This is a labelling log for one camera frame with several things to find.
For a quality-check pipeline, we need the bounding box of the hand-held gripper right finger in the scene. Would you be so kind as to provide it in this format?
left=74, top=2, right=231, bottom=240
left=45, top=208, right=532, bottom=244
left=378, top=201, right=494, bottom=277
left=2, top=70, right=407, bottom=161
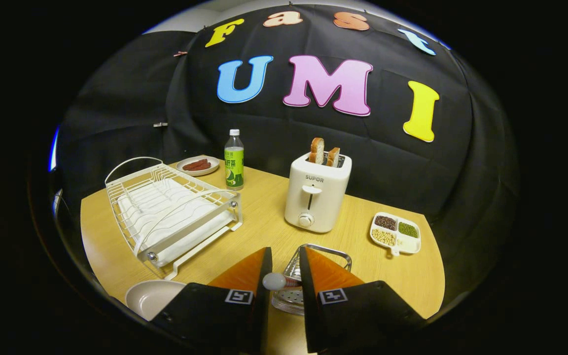
left=298, top=246, right=427, bottom=354

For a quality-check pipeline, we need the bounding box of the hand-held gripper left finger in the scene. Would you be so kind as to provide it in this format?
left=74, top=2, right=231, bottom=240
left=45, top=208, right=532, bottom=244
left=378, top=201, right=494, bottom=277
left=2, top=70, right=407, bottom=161
left=151, top=247, right=273, bottom=355

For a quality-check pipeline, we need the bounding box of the metal wire basket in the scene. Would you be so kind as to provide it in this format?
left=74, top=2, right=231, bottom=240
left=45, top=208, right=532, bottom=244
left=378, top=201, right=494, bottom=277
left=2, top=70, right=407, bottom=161
left=271, top=243, right=353, bottom=316

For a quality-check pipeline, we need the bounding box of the beige round plate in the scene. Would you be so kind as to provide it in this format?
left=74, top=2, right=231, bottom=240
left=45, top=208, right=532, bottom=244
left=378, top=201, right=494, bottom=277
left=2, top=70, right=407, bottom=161
left=125, top=280, right=187, bottom=322

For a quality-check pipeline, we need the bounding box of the spoon with pink handle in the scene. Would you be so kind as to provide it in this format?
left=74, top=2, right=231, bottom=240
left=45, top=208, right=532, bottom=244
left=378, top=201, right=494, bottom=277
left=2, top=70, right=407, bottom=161
left=262, top=273, right=302, bottom=291

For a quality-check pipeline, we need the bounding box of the white wire dish rack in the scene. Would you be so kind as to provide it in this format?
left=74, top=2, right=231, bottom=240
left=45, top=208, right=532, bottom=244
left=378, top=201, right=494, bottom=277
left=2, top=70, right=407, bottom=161
left=105, top=156, right=243, bottom=281

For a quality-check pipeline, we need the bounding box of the white divided snack dish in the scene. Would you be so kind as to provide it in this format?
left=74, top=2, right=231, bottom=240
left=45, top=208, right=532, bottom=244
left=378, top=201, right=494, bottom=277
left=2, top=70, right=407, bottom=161
left=369, top=212, right=422, bottom=257

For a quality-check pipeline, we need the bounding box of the pile of yellow soybeans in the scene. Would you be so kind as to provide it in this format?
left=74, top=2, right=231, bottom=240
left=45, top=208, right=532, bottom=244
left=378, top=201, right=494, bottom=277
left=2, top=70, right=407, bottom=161
left=372, top=228, right=396, bottom=247

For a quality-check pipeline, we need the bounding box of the white toaster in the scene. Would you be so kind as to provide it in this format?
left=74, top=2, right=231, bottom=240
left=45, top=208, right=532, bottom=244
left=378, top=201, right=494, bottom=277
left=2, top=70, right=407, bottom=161
left=284, top=152, right=353, bottom=233

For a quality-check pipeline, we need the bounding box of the green label drink bottle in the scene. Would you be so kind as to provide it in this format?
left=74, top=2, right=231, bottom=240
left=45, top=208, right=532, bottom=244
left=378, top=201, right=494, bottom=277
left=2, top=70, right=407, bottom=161
left=224, top=129, right=245, bottom=191

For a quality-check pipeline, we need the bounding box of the small beige saucer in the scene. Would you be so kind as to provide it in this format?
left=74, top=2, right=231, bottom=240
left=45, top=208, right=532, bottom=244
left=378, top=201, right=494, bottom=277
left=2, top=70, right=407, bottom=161
left=176, top=155, right=220, bottom=177

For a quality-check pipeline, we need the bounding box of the black backdrop cloth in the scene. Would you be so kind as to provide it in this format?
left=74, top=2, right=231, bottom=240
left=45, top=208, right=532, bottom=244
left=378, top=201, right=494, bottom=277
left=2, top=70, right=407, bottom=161
left=55, top=4, right=520, bottom=316

